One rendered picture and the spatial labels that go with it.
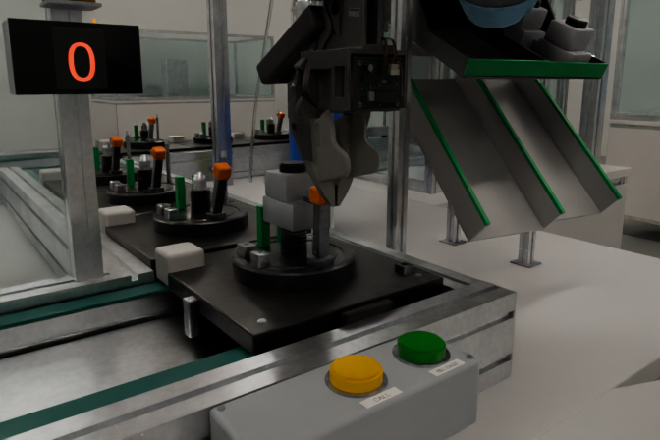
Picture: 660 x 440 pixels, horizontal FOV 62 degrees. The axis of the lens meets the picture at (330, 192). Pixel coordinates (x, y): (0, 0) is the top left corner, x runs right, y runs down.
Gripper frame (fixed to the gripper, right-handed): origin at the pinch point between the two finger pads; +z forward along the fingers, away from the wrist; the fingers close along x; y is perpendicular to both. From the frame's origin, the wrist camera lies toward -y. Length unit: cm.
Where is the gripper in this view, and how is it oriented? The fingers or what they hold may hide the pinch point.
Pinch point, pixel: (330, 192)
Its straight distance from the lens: 55.9
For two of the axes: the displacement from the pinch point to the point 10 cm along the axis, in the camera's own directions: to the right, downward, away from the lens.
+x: 8.0, -1.2, 5.9
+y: 6.0, 1.6, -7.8
